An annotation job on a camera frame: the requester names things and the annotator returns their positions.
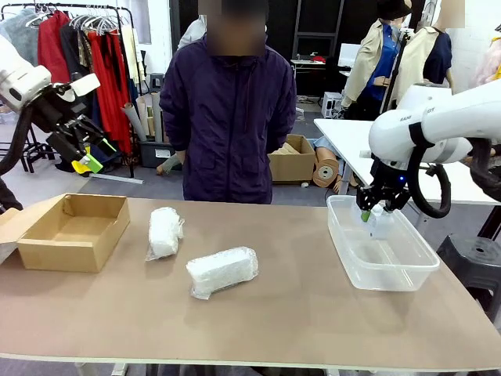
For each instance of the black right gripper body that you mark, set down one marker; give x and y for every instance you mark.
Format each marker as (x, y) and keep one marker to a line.
(389, 178)

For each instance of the white computer case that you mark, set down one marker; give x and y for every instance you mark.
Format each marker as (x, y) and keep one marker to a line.
(332, 105)

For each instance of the open brown cardboard box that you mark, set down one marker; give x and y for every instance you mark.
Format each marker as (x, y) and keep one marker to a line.
(74, 250)

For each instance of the clear plastic container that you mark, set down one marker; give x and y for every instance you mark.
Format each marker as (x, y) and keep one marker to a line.
(391, 270)

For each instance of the black hanging garment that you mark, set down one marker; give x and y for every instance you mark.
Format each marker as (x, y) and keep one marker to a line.
(76, 58)

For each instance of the dark grey storage bin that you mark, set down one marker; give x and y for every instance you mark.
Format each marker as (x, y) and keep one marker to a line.
(156, 154)

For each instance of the cardboard box with open flaps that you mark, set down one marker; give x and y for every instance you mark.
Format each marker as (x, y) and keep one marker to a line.
(291, 164)

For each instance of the navy blue jacket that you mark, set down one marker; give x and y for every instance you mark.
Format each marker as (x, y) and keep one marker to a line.
(227, 129)

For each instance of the black plastic stool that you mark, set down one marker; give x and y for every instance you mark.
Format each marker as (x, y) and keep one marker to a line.
(473, 262)

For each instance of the mannequin in cream vest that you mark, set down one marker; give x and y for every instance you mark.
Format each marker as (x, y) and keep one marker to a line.
(430, 55)

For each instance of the grey fuzzy coat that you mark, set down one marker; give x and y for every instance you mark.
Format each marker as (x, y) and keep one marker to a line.
(21, 37)

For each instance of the beige paper roll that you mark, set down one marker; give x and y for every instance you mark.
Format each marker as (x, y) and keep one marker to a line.
(144, 113)

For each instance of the bubble clock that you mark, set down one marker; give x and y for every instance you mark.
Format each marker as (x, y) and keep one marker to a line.
(221, 270)
(163, 233)

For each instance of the white paper roll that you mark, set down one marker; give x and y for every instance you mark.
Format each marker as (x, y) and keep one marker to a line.
(157, 117)

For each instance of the white monitor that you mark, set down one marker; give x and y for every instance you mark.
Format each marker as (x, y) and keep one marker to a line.
(348, 55)

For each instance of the pink garment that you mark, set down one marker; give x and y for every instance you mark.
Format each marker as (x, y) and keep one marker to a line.
(487, 62)

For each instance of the person in pale top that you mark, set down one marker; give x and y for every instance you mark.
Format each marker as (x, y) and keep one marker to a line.
(192, 33)

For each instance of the mannequin in beige coat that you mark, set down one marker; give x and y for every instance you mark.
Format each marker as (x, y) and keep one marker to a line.
(375, 62)

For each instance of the white table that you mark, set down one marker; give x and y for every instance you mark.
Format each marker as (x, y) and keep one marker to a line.
(344, 137)

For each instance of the grey cardboard tube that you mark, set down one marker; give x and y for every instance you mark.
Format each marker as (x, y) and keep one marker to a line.
(135, 123)

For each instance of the black tripod stand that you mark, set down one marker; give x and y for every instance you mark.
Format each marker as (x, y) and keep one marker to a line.
(395, 74)

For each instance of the black hat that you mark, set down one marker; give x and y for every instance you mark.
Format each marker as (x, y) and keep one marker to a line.
(391, 8)

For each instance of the brown cardboard spool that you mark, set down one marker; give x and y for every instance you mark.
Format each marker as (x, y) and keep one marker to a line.
(325, 172)

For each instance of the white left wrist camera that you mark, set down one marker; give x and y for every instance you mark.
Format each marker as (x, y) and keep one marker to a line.
(86, 84)

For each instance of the black metal stool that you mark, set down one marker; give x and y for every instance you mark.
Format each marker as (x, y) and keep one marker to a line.
(37, 150)

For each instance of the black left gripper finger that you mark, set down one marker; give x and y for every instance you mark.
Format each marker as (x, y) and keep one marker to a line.
(68, 145)
(96, 132)

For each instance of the cream hanging garment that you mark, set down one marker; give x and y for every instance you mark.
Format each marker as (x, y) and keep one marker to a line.
(129, 55)

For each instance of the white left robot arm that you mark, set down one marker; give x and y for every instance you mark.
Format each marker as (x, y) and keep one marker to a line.
(23, 78)

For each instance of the black garment rack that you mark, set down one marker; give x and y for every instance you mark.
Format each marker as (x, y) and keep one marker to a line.
(131, 117)

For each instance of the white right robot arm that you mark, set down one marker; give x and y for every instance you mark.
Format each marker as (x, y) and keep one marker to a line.
(450, 113)

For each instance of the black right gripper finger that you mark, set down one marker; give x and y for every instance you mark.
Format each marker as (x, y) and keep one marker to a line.
(366, 199)
(399, 201)

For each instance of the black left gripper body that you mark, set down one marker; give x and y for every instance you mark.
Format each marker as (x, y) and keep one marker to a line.
(58, 109)

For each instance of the red hanging jacket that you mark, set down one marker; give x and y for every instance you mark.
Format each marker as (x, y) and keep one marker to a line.
(52, 47)

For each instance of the long red dress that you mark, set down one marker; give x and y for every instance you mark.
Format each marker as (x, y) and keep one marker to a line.
(111, 98)

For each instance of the yellow floor object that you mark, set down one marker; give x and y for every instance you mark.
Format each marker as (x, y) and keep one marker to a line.
(79, 166)

